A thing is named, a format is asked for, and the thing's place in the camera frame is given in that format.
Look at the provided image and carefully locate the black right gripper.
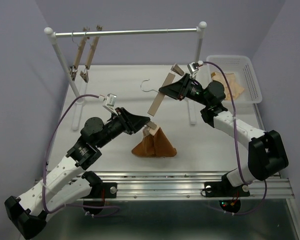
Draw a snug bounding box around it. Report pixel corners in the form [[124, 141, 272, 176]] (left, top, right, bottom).
[[158, 72, 211, 107]]

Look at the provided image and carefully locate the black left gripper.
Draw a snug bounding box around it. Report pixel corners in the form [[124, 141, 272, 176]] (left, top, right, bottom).
[[96, 107, 150, 148]]

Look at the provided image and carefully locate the wooden clip hanger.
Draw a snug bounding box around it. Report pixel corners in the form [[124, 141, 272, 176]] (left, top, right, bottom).
[[142, 63, 185, 137], [80, 36, 100, 83], [69, 36, 90, 82]]

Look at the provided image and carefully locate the brown underwear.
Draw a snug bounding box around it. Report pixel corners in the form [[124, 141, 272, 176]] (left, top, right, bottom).
[[131, 127, 177, 158]]

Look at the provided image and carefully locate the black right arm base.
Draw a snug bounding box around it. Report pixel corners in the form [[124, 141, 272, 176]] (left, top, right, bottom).
[[200, 175, 250, 214]]

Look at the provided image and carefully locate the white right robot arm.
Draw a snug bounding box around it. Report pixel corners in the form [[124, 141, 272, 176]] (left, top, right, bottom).
[[158, 73, 289, 195]]

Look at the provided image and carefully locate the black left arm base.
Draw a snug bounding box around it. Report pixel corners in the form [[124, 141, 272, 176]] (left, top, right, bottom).
[[81, 171, 120, 218]]

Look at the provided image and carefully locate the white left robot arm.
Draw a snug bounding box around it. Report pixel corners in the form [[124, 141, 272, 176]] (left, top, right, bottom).
[[4, 107, 151, 240]]

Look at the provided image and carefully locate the white plastic basket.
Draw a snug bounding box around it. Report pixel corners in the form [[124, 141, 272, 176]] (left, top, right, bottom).
[[206, 55, 263, 105]]

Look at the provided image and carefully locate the white clothes rack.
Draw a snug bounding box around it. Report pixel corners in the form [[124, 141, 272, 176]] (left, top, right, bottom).
[[44, 21, 208, 131]]

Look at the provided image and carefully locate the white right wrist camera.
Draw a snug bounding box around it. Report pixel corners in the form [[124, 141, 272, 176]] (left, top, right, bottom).
[[187, 60, 205, 79]]

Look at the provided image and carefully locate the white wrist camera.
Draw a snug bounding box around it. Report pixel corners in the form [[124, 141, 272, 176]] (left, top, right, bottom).
[[99, 93, 117, 115], [187, 60, 205, 79]]

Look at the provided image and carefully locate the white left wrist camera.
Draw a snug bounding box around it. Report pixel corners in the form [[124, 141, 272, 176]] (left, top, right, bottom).
[[99, 93, 117, 115]]

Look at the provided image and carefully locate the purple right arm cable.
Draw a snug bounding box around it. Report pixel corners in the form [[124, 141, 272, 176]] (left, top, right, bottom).
[[202, 61, 268, 216]]

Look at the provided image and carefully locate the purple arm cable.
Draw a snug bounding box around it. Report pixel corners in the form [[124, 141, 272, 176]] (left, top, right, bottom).
[[202, 61, 268, 216], [42, 93, 121, 218]]

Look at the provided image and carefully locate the aluminium mounting rail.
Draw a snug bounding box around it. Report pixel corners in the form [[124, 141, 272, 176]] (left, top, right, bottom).
[[97, 171, 295, 202]]

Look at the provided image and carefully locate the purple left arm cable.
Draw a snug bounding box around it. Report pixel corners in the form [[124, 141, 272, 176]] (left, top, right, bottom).
[[42, 93, 121, 218]]

